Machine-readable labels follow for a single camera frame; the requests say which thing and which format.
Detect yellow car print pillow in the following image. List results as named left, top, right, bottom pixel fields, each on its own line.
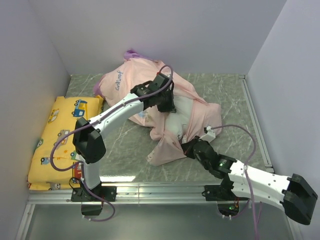
left=27, top=96, right=103, bottom=191

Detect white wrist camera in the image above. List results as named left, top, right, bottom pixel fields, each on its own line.
left=201, top=126, right=216, bottom=143
left=156, top=71, right=167, bottom=77

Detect pink pillowcase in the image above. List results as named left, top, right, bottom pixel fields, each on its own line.
left=99, top=58, right=222, bottom=166

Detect aluminium rail frame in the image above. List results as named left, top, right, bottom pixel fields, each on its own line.
left=14, top=74, right=303, bottom=240

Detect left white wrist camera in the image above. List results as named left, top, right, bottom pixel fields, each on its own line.
left=156, top=71, right=167, bottom=77

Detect purple princess print pillowcase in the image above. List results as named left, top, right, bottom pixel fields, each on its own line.
left=93, top=48, right=157, bottom=97

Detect white pillow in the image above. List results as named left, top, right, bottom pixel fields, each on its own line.
left=164, top=95, right=194, bottom=140

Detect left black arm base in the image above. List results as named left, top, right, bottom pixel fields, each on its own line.
left=70, top=186, right=117, bottom=222

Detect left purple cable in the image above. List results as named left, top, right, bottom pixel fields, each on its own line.
left=49, top=64, right=175, bottom=222

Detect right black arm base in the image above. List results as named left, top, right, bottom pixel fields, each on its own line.
left=201, top=185, right=250, bottom=220

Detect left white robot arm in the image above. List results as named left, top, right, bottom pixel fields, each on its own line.
left=73, top=72, right=176, bottom=201

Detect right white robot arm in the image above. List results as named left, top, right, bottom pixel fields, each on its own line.
left=181, top=137, right=318, bottom=225

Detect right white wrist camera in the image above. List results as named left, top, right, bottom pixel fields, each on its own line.
left=201, top=126, right=216, bottom=143

